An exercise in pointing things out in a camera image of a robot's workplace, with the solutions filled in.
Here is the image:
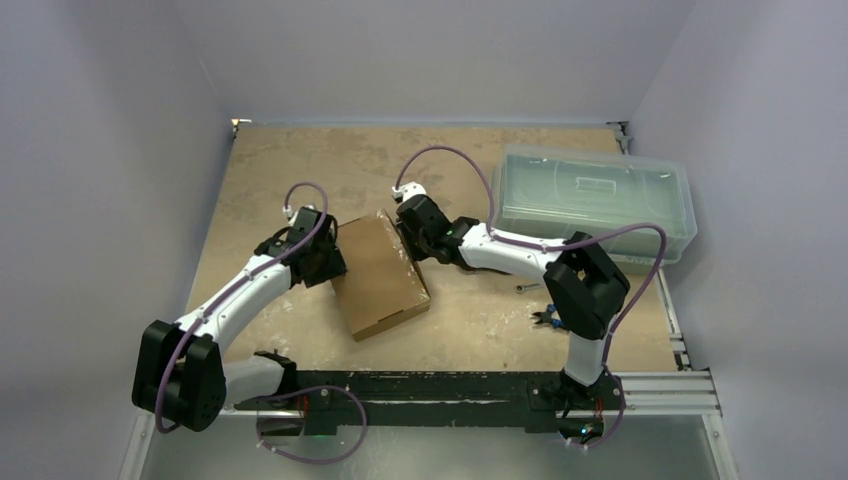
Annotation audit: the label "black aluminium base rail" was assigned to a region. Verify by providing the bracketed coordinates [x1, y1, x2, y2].
[135, 369, 723, 439]

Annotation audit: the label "blue handled pliers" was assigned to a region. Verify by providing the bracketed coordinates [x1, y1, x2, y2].
[531, 304, 566, 329]

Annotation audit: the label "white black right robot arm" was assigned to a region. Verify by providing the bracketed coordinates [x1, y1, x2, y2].
[396, 193, 630, 407]

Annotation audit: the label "brown cardboard express box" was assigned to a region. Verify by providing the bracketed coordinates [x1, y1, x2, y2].
[332, 209, 431, 342]

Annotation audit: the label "clear plastic storage bin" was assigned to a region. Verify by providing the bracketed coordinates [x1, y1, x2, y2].
[491, 145, 697, 264]

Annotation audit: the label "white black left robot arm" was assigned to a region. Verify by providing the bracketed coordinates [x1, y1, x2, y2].
[131, 207, 346, 432]

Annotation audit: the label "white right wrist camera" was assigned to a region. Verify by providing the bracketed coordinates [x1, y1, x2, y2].
[391, 182, 427, 204]

